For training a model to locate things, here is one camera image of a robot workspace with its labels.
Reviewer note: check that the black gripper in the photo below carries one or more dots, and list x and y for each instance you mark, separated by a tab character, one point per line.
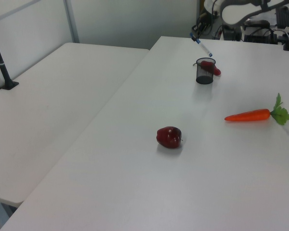
201	22

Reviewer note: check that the blue and white marker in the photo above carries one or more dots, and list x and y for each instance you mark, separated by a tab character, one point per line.
204	48

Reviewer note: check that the red chili pepper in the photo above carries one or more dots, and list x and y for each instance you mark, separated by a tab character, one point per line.
216	70

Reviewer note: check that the black mesh pen cup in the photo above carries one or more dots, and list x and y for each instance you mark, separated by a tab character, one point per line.
204	74

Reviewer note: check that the black handheld device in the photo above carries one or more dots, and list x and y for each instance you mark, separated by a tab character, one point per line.
256	23

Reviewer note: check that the black keyboard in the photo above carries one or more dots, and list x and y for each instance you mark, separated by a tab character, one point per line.
283	18

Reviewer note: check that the orange toy carrot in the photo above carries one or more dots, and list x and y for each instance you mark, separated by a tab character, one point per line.
250	115

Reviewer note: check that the red apple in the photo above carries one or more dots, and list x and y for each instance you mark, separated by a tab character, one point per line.
168	137

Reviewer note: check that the black camera pole with base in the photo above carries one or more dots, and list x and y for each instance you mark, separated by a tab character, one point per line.
1	65

